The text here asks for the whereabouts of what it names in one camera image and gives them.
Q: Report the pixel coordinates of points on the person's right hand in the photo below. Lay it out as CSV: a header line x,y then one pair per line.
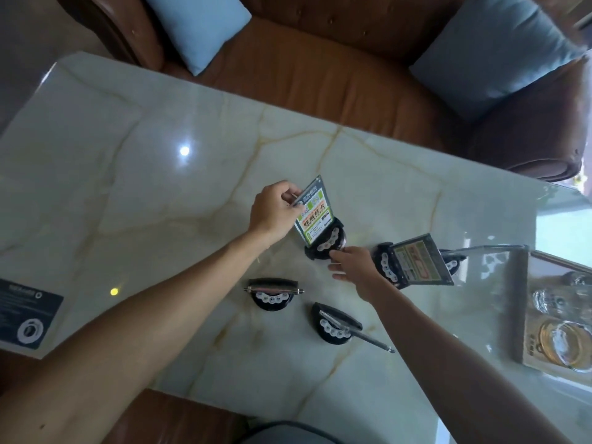
x,y
360,270

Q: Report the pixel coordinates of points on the green printed sign card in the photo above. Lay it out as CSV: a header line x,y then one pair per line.
x,y
315,212
423,263

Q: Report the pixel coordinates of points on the person's right thumb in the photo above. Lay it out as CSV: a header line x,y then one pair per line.
x,y
338,273

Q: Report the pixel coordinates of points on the person's left hand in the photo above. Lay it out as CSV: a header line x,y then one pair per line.
x,y
270,215

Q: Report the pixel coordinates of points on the light blue cushion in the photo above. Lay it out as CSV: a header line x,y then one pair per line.
x,y
495,60
199,27

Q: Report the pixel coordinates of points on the clear acrylic tray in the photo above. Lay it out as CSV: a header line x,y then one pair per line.
x,y
513,300

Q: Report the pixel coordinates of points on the dark blue table sticker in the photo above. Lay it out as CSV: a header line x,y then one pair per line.
x,y
28,314

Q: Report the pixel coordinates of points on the brown leather sofa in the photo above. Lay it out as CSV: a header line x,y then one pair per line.
x,y
333,64

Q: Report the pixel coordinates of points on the person's left thumb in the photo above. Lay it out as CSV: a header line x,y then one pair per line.
x,y
294,201

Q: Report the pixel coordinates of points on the clear drinking glass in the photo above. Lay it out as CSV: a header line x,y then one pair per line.
x,y
562,342
559,298

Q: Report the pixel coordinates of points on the person's right forearm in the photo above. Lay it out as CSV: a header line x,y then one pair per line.
x,y
444,365

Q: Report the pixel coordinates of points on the black round sign stand base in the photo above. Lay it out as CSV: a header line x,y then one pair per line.
x,y
333,329
330,238
454,263
384,268
273,301

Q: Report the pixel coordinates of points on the person's left forearm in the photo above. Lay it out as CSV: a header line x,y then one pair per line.
x,y
138,337

